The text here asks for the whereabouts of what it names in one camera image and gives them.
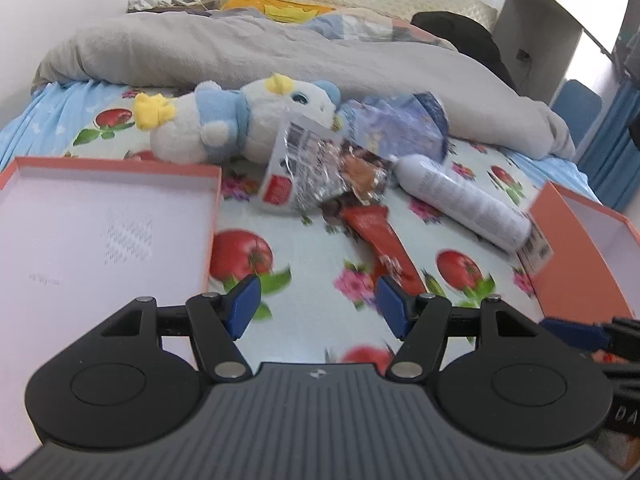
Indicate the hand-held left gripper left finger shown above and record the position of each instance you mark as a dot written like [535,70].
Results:
[245,306]

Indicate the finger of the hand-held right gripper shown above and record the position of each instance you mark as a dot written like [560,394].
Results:
[575,332]

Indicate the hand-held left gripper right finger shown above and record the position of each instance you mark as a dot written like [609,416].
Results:
[392,306]

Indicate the deep orange box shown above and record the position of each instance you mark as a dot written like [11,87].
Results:
[565,260]

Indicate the long red snack packet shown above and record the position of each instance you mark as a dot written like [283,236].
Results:
[375,230]

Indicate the floral tomato print mat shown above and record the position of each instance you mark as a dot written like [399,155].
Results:
[310,240]

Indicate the silver packet with white label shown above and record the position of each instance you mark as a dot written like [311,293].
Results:
[280,190]

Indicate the white cylindrical can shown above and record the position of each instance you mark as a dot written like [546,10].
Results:
[460,200]

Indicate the dark brown snack packet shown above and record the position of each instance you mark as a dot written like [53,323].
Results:
[360,170]

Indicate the shallow orange box lid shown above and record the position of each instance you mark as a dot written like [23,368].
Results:
[100,210]

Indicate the blue curtain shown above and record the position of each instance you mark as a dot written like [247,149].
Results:
[612,160]

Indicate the translucent blue plastic bag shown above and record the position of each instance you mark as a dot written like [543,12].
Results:
[400,125]

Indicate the white and blue plush toy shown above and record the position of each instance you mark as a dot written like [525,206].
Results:
[190,130]

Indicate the black hanging garment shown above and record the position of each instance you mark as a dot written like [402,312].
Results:
[635,127]

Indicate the blue chair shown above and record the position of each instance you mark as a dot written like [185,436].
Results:
[575,107]

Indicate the grey duvet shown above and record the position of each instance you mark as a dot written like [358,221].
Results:
[250,55]

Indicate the light blue bedsheet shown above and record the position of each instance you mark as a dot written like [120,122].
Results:
[50,110]

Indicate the black jacket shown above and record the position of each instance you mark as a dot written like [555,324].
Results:
[460,35]

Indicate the pastel patchwork blanket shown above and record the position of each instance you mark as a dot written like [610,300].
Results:
[360,27]

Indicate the grey hanging garment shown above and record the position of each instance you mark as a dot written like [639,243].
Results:
[629,50]

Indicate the cardboard box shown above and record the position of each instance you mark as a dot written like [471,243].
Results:
[200,7]

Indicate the yellow pillow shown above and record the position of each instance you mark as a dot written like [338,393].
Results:
[250,2]

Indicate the black wall socket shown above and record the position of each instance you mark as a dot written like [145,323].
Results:
[524,54]

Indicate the white wall cabinet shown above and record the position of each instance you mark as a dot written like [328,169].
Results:
[545,35]

